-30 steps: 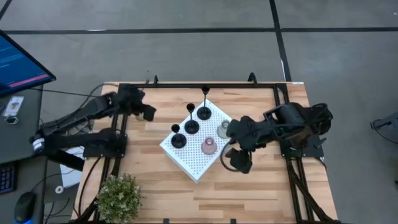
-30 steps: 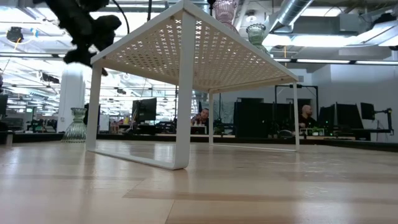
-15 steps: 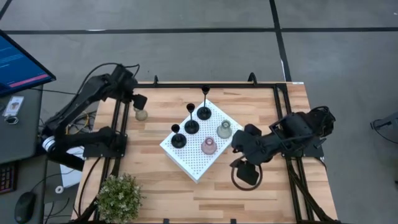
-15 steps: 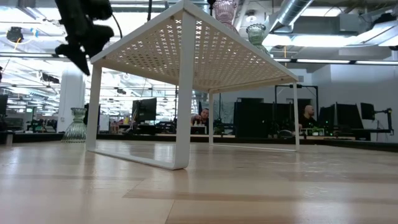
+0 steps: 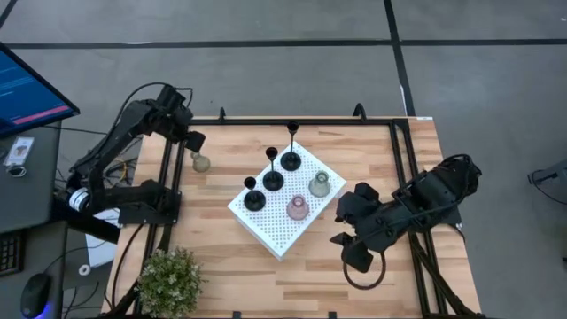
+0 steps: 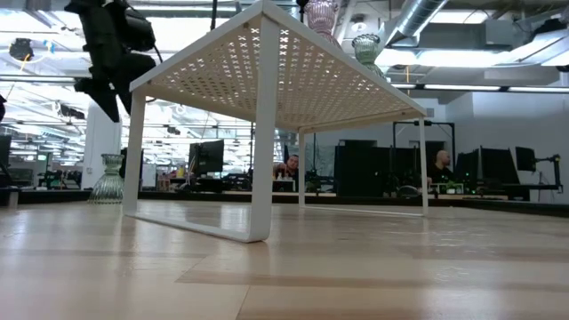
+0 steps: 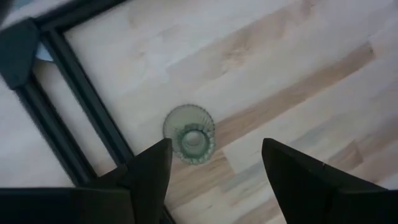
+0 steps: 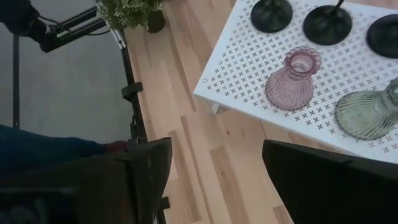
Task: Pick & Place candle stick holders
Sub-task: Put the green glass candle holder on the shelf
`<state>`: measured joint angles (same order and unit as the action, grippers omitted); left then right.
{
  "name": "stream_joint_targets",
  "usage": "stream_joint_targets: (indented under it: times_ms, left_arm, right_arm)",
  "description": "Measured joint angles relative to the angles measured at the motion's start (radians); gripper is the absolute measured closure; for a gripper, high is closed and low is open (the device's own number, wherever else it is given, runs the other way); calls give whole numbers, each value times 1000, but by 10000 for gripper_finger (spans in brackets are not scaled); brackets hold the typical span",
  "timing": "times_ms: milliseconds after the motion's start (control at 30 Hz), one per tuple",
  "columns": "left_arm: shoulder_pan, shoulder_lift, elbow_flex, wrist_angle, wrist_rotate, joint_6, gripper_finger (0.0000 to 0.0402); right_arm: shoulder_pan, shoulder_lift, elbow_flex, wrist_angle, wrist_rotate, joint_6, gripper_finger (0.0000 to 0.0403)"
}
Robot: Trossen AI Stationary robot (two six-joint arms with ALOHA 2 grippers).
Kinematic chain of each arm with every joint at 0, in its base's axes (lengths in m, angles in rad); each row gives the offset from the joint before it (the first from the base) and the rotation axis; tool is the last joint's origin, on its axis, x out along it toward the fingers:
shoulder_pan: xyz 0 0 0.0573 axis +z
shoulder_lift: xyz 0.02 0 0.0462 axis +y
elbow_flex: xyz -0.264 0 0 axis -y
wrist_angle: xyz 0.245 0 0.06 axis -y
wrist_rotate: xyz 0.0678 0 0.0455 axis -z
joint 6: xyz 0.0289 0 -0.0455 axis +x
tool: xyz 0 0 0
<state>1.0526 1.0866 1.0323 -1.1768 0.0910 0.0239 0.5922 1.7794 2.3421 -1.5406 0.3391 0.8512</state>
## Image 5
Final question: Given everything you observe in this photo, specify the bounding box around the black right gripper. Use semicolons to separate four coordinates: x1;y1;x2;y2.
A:
330;181;407;274

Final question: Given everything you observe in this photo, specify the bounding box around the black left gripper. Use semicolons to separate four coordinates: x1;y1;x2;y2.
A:
152;83;207;154

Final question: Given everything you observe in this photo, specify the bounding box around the green ribbed glass candle holder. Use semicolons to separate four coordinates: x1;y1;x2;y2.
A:
307;170;332;198

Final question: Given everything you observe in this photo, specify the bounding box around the pink ribbed glass candle holder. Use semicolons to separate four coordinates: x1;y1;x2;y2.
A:
285;194;310;222

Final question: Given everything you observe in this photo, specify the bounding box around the short black candlestick holder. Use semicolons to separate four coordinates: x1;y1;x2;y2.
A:
243;175;268;213

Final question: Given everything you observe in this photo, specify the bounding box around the medium black candlestick holder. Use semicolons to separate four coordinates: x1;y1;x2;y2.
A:
261;146;285;192

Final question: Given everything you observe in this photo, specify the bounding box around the tall black candlestick holder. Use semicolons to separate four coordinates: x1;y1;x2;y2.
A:
280;121;303;173

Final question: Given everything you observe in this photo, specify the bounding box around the white perforated metal shelf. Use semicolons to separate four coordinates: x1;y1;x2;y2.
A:
227;140;348;261

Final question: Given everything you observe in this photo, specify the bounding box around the white paper sheet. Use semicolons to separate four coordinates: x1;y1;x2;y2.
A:
83;207;120;269

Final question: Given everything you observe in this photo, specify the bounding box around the green artificial potted plant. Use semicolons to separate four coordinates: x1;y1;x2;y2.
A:
135;246;207;319

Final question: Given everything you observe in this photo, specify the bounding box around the grey side desk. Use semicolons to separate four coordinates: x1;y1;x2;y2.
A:
0;120;70;319

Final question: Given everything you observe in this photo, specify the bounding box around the white card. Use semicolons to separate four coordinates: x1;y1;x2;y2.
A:
3;136;35;167

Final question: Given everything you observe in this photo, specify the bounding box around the monitor with blue screen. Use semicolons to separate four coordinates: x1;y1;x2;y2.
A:
0;42;81;138

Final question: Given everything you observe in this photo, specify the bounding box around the grey stand base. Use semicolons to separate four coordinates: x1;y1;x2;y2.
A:
526;158;567;198

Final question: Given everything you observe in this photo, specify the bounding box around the black keyboard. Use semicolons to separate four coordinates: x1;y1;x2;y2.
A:
0;230;26;278

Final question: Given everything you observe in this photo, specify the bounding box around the black computer mouse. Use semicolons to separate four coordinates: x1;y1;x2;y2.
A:
19;272;53;319

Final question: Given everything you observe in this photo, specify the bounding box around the brown looped cable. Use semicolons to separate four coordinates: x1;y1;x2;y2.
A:
341;252;387;292

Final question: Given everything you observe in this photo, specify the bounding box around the black metal table frame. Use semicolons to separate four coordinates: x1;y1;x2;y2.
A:
100;102;488;319

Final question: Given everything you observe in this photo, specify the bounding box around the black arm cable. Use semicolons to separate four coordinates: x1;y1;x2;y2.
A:
113;82;195;129

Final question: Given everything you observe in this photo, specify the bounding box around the yellow cable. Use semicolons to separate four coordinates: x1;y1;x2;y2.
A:
105;158;129;183

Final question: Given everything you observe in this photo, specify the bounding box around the black diagonal frame strut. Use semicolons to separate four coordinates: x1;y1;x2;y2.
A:
409;232;484;318

